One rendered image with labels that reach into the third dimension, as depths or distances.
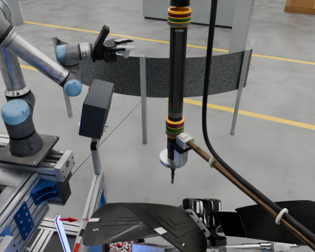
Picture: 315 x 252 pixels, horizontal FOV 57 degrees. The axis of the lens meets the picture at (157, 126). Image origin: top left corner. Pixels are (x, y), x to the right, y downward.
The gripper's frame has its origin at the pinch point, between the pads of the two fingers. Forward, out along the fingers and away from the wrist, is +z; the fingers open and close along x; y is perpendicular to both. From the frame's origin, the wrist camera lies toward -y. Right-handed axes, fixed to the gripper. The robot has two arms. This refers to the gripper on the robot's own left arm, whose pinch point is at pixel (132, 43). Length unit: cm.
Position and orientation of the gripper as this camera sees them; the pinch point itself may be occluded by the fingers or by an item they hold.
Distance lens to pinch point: 144.5
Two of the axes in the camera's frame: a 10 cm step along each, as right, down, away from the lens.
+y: -0.4, 7.4, 6.8
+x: 2.5, 6.6, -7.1
